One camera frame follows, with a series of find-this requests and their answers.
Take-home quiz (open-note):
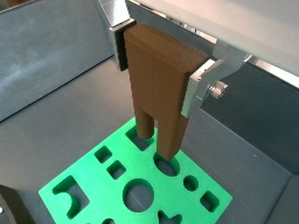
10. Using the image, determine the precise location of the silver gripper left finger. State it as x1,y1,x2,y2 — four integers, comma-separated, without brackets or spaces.
98,0,136,71

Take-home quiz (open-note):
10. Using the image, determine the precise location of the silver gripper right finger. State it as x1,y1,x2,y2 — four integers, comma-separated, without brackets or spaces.
182,40,251,117

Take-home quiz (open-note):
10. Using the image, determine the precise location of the brown square-circle peg object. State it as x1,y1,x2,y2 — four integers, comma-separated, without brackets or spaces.
124,24,208,160

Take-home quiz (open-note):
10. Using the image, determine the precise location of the green shape-sorting board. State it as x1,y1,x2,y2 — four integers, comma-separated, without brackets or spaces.
39,120,232,224

